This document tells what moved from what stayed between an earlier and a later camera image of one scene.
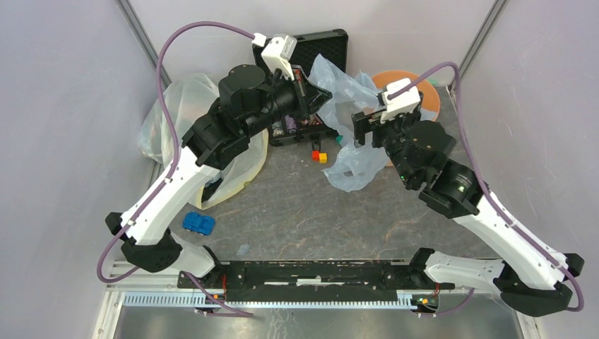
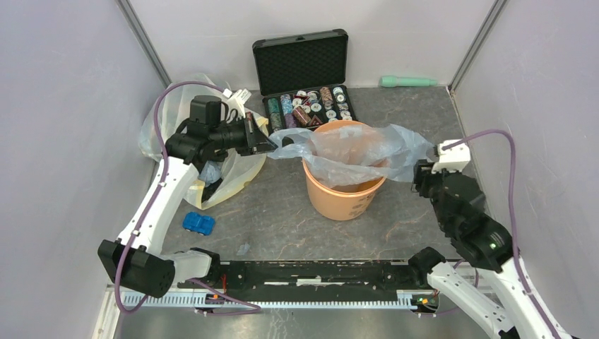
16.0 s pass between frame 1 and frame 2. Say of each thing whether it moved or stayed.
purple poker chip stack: stayed
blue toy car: stayed
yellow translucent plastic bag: stayed
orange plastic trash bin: moved
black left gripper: moved
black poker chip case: stayed
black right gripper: moved
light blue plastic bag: moved
